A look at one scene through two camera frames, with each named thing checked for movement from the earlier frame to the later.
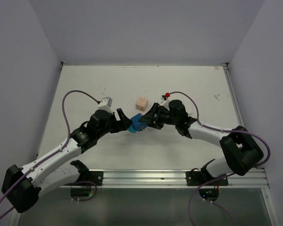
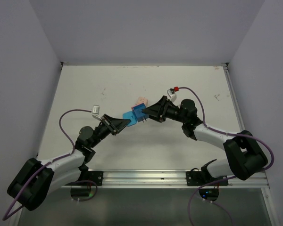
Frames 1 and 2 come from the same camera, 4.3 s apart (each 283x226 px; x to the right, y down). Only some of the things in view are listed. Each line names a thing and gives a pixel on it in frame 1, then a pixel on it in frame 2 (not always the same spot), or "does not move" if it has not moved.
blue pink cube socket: x=136 y=126 -> x=137 y=109
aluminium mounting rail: x=255 y=179 does not move
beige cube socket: x=141 y=103 does not move
